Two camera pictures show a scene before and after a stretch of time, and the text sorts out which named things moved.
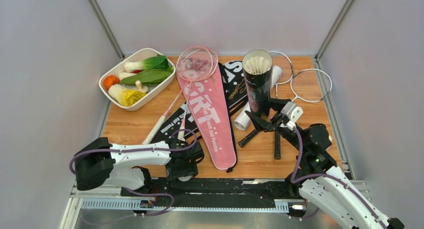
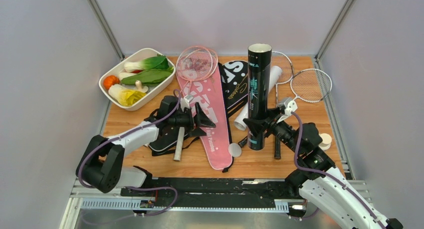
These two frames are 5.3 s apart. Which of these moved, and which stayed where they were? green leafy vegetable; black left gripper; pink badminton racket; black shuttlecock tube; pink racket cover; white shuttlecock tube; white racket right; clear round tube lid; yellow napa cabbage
Moved: black shuttlecock tube; black left gripper; clear round tube lid
Stayed: green leafy vegetable; yellow napa cabbage; white shuttlecock tube; pink badminton racket; white racket right; pink racket cover
